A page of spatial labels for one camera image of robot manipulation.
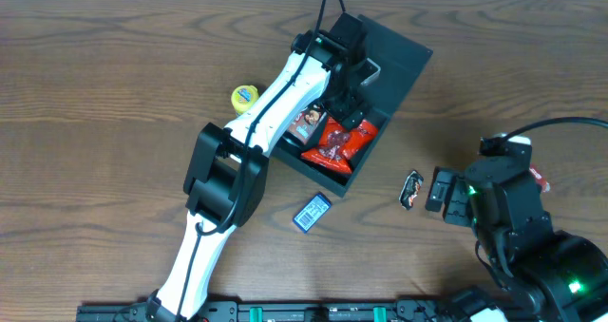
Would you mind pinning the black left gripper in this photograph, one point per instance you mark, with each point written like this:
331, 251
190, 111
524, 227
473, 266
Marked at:
346, 106

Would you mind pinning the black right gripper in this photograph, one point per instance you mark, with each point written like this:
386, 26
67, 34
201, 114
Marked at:
456, 197

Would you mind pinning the red snack bag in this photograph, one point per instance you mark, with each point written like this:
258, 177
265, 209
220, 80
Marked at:
337, 146

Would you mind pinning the red Pringles can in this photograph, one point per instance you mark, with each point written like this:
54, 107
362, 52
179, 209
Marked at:
305, 123

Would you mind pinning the dark green box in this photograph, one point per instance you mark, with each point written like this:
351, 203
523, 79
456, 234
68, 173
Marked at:
402, 61

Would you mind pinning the yellow snack cup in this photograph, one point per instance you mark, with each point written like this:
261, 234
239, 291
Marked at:
243, 98

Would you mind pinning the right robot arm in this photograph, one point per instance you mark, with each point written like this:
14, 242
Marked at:
550, 274

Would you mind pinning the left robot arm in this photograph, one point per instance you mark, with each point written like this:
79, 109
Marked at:
226, 177

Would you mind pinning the black candy wrapper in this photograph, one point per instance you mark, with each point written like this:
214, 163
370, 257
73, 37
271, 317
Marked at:
411, 189

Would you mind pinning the small blue carton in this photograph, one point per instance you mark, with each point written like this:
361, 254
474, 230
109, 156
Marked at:
312, 212

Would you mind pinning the red Hello Panda box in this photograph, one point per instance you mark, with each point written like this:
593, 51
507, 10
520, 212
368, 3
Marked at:
540, 179

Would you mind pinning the black mounting rail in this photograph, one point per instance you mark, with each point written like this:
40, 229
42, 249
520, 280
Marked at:
404, 310

